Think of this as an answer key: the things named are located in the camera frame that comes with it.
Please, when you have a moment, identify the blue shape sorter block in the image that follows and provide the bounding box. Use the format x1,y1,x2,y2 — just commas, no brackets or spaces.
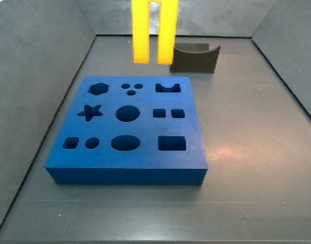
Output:
45,76,208,185

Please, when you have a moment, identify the dark grey curved holder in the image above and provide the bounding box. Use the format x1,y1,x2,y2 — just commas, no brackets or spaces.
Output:
170,43,220,73

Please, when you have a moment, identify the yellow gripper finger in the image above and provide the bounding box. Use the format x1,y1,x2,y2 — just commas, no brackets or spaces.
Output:
158,0,179,65
131,0,150,64

